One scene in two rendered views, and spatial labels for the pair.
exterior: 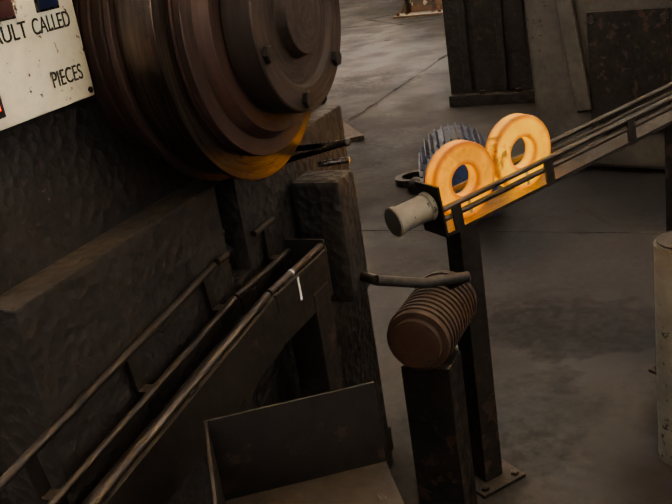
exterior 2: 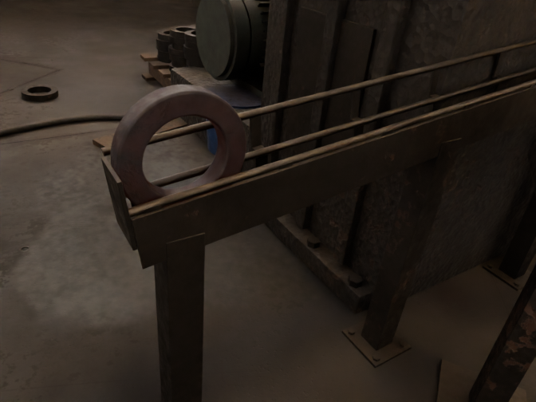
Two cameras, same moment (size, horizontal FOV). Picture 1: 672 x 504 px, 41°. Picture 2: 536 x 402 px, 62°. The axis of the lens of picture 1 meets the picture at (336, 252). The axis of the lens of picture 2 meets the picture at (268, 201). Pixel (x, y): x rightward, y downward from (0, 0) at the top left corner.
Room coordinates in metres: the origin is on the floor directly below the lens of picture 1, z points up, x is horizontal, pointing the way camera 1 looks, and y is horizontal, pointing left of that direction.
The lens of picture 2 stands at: (-0.02, 0.23, 0.91)
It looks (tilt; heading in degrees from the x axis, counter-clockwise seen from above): 31 degrees down; 28
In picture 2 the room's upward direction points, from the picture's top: 6 degrees clockwise
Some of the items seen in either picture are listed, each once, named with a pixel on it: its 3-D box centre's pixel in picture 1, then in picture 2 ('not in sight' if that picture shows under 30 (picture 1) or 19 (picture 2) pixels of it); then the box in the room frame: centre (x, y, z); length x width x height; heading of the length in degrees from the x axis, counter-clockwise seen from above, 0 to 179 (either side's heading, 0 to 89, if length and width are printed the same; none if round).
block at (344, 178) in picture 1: (329, 236); not in sight; (1.58, 0.01, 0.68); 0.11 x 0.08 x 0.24; 63
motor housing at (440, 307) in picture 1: (444, 407); not in sight; (1.60, -0.17, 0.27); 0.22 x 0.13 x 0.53; 153
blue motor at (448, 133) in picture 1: (456, 169); not in sight; (3.56, -0.54, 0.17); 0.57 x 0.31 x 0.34; 173
